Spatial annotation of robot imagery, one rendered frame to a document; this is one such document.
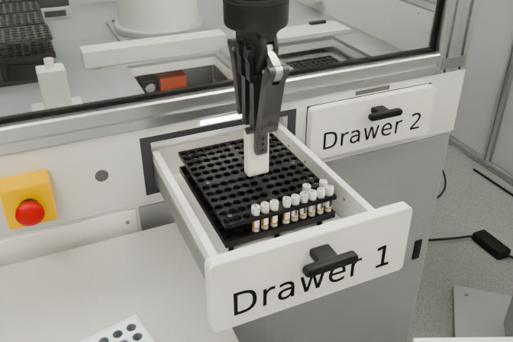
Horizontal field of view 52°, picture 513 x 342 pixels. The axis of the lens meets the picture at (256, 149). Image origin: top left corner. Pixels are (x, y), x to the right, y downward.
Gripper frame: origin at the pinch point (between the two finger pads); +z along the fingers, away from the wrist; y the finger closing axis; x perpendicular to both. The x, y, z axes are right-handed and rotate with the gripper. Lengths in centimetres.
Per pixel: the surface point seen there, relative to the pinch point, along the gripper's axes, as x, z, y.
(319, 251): -3.1, 9.1, -11.9
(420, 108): -46, 12, 21
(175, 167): 4.9, 15.0, 24.5
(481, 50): -171, 47, 120
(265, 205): -1.1, 8.9, -0.6
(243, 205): 1.1, 10.1, 2.3
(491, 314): -95, 96, 26
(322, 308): -28, 62, 23
